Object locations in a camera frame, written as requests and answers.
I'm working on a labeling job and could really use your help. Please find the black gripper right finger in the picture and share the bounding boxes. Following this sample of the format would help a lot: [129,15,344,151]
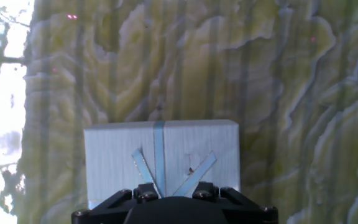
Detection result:
[172,181,279,224]

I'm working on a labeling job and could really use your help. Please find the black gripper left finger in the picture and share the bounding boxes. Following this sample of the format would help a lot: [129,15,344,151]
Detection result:
[71,182,163,224]

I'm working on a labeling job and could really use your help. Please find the light blue ribboned box lid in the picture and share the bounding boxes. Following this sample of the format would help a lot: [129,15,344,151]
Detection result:
[83,119,241,210]

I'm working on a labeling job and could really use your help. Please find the green marble pattern mat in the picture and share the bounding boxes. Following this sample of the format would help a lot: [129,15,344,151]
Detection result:
[0,0,358,224]

